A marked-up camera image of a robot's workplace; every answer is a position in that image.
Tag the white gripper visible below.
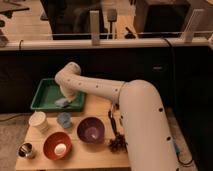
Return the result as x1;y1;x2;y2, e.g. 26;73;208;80
61;88;78;102

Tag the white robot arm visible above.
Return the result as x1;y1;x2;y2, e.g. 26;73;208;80
55;62;180;171

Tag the green plastic tray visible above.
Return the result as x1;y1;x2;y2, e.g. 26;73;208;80
30;78;85;112

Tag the small blue cup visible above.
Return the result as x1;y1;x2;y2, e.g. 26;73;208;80
57;112;72;129

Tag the white paper cup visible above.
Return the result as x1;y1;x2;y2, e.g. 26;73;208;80
28;111;48;132

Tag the purple bowl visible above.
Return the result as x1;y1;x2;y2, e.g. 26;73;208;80
77;117;105;144

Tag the red bowl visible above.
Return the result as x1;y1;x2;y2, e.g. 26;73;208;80
43;132;72;161

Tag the small metal cup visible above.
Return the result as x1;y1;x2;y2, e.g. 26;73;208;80
18;143;35;159

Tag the bunch of dark grapes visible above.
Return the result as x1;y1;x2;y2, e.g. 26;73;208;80
108;133;127;153

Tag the dark handled utensil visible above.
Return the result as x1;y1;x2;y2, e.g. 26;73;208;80
108;110;117;136

